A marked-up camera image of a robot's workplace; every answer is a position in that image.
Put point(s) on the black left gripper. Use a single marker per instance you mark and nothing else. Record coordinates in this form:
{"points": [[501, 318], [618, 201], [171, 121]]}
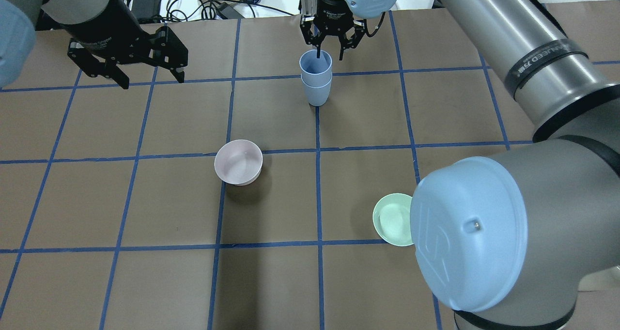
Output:
{"points": [[98, 23]]}

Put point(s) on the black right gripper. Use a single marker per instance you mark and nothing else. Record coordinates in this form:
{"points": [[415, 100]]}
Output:
{"points": [[331, 11]]}

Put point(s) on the blue plastic cup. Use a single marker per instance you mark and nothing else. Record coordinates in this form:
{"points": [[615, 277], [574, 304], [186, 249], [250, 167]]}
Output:
{"points": [[317, 90], [316, 68]]}

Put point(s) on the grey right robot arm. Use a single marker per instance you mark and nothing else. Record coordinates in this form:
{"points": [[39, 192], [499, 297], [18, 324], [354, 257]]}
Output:
{"points": [[506, 240]]}

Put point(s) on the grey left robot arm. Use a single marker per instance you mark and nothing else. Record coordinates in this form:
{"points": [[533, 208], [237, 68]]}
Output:
{"points": [[104, 35]]}

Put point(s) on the black power adapter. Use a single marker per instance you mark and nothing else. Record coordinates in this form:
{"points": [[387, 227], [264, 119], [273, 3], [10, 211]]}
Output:
{"points": [[146, 11]]}

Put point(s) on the pink bowl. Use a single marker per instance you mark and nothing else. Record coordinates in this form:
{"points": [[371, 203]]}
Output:
{"points": [[239, 162]]}

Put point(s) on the mint green bowl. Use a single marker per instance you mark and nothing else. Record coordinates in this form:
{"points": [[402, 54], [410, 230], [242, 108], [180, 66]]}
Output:
{"points": [[391, 219]]}

